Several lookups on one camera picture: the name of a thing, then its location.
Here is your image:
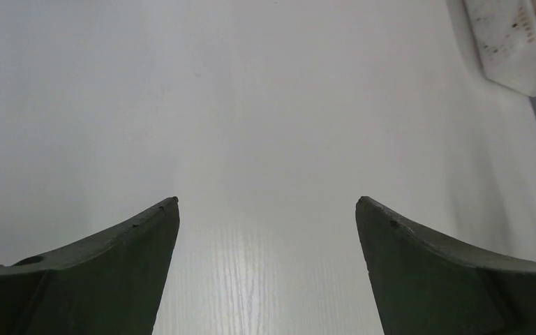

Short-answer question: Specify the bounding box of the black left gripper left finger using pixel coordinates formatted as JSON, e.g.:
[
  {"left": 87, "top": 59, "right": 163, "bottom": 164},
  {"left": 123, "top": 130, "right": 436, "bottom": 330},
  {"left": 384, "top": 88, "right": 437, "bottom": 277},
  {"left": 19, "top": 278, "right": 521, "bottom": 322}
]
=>
[{"left": 0, "top": 197, "right": 180, "bottom": 334}]

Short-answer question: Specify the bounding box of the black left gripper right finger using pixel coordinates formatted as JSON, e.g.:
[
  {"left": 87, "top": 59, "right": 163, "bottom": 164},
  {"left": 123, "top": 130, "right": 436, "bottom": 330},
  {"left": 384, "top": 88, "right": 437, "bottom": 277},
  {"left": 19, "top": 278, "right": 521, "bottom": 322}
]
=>
[{"left": 355, "top": 196, "right": 536, "bottom": 334}]

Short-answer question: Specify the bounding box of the white plastic laundry basket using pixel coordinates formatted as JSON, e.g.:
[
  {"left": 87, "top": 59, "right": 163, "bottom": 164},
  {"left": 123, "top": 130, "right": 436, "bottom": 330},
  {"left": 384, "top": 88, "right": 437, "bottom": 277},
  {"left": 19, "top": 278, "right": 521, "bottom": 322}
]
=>
[{"left": 465, "top": 1, "right": 536, "bottom": 97}]

